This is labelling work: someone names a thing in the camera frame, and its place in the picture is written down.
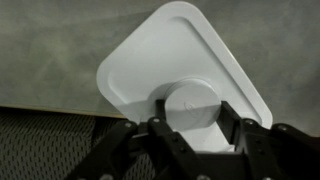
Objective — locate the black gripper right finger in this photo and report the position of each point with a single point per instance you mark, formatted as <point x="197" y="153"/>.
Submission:
<point x="276" y="153"/>

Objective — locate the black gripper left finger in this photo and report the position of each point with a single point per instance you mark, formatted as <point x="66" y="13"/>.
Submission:
<point x="140" y="153"/>

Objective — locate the white square lid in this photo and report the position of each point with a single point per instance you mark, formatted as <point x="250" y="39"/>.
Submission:
<point x="166" y="50"/>

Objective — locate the dark grey fabric sofa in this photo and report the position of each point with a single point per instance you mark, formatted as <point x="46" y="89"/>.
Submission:
<point x="40" y="146"/>

